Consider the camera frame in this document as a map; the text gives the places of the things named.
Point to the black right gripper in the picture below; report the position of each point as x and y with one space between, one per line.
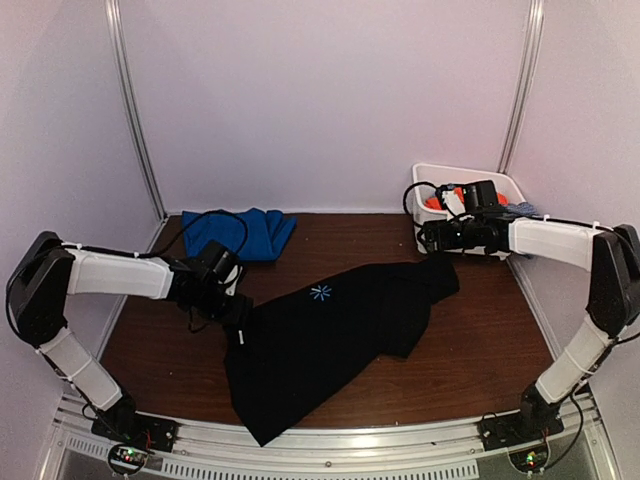
444 242

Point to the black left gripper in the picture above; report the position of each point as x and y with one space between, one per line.
237 315

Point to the blue pleated skirt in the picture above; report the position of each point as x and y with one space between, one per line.
254 235

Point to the black garment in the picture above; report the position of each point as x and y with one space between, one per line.
296 351

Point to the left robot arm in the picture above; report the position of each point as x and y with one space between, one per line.
45 291

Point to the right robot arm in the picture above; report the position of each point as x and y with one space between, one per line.
579 278

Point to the white laundry basket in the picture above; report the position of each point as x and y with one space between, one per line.
480 189

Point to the orange garment in basket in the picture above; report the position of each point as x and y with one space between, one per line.
434 203

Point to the blue checked shirt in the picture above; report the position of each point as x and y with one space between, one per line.
522 209

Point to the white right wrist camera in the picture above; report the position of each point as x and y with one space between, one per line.
451 199

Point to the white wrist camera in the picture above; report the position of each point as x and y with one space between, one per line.
232 281
451 199

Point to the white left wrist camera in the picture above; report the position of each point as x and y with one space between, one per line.
232 281

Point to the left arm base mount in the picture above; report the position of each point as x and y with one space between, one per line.
134 444

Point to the right aluminium frame post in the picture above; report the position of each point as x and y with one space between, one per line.
533 34

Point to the aluminium frame post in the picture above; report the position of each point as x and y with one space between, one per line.
116 32
533 34

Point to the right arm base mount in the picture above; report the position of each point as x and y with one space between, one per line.
528 450

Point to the front aluminium rail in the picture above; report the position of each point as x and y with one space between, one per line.
440 450

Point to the left aluminium frame post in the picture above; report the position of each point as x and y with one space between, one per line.
116 32

